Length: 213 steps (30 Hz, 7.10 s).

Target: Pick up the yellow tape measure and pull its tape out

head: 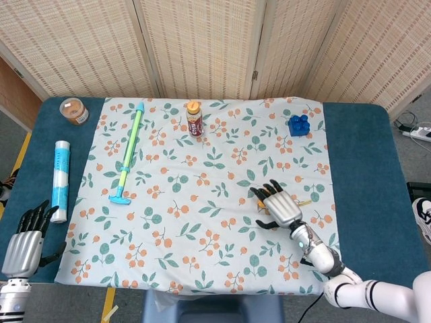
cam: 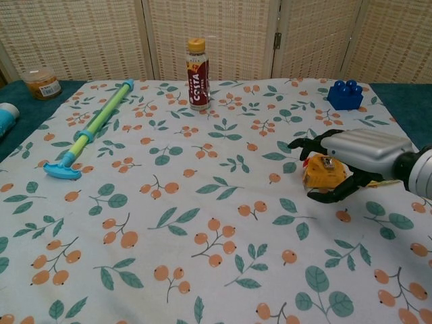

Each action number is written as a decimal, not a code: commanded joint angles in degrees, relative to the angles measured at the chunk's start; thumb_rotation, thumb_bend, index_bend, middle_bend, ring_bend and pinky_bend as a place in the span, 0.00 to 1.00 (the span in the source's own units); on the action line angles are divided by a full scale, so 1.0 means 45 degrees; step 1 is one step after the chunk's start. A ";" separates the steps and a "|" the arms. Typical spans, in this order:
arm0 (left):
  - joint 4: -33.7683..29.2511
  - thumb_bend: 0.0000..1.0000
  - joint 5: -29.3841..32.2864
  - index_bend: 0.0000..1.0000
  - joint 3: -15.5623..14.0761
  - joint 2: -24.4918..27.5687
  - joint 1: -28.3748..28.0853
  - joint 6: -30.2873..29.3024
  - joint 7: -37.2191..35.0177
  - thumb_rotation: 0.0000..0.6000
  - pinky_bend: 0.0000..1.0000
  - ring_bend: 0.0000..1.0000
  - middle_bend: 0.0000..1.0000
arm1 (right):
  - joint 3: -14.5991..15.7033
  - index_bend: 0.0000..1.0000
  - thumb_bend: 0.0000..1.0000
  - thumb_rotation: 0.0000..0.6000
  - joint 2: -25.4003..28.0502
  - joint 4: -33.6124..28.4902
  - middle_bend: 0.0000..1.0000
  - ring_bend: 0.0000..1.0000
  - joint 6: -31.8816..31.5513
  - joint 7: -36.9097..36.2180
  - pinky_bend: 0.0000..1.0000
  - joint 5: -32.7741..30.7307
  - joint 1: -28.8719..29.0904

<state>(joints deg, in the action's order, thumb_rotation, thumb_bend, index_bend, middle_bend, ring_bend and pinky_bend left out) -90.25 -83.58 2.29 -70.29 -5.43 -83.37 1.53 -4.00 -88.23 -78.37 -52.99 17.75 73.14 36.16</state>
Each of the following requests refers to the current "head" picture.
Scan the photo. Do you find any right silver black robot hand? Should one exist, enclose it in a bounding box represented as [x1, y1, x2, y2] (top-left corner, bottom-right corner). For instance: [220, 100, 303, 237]
[249, 179, 303, 231]

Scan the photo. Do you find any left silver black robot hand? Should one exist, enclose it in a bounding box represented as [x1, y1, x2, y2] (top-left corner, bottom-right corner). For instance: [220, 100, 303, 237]
[1, 200, 67, 279]

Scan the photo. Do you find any orange black shoe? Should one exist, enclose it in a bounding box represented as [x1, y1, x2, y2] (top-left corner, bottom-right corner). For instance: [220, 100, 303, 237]
[0, 170, 20, 203]

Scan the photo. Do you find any blue white plastic bag roll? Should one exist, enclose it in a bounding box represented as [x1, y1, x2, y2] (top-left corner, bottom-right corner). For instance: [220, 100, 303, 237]
[50, 140, 71, 223]

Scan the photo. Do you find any blue toy building block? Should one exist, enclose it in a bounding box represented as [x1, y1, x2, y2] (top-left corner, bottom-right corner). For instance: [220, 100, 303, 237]
[288, 114, 311, 137]

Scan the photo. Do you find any floral print tablecloth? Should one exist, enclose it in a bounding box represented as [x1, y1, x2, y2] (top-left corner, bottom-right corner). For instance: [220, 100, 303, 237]
[53, 96, 344, 296]

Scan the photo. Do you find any Costa coffee bottle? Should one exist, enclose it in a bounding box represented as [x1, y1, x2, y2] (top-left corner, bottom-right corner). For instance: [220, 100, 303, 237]
[186, 100, 205, 137]

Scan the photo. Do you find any black box on floor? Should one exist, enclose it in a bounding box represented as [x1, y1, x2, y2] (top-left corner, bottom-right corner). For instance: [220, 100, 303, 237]
[406, 181, 431, 203]

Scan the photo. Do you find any white black sneaker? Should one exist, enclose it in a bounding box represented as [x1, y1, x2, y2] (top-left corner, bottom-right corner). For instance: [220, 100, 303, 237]
[411, 197, 431, 245]

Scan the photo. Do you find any clear jar with brown contents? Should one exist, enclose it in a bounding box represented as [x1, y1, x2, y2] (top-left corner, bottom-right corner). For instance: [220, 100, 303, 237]
[59, 97, 90, 126]

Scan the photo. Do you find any green blue toy water pump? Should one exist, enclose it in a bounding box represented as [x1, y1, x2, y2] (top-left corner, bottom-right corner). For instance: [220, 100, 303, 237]
[108, 102, 145, 205]

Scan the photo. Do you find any white power strip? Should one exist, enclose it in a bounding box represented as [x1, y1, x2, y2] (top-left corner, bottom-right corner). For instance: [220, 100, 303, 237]
[402, 126, 431, 142]

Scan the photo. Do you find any woven bamboo folding screen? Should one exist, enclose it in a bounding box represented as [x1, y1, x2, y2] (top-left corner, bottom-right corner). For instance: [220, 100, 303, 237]
[0, 0, 431, 112]

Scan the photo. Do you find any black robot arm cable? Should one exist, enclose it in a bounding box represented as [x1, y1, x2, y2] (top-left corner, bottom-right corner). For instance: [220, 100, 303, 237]
[298, 292, 325, 323]

